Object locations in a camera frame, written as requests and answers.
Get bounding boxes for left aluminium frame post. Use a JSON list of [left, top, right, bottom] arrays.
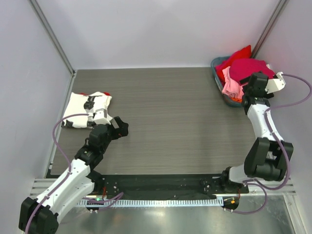
[[28, 0, 75, 77]]

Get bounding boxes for red t shirt in basket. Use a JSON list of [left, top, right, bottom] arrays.
[[215, 45, 252, 84]]

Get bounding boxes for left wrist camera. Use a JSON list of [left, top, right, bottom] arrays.
[[93, 108, 113, 125]]

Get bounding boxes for blue laundry basket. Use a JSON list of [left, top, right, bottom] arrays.
[[211, 56, 241, 107]]

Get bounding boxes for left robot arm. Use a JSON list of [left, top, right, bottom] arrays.
[[19, 117, 129, 234]]

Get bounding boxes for pink t shirt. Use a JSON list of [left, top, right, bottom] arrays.
[[222, 66, 244, 99]]

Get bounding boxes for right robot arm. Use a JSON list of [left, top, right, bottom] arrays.
[[219, 72, 293, 193]]

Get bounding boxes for orange t shirt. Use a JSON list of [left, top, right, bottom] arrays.
[[230, 97, 242, 103]]

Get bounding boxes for folded white t shirt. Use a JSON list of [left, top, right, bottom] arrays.
[[61, 92, 112, 128]]

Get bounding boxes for crimson t shirt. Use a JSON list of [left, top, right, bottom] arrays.
[[229, 58, 275, 83]]

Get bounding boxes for right aluminium frame post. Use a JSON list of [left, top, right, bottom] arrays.
[[251, 0, 289, 58]]

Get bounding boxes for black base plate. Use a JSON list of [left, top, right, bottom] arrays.
[[91, 173, 249, 200]]

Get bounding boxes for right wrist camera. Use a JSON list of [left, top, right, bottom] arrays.
[[265, 72, 286, 94]]

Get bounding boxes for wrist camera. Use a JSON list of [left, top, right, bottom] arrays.
[[265, 72, 286, 94], [93, 108, 113, 125]]

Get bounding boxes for slotted cable duct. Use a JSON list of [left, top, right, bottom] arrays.
[[76, 197, 224, 208]]

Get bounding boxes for aluminium frame post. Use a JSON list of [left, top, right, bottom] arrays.
[[28, 0, 75, 77], [251, 0, 289, 58]]

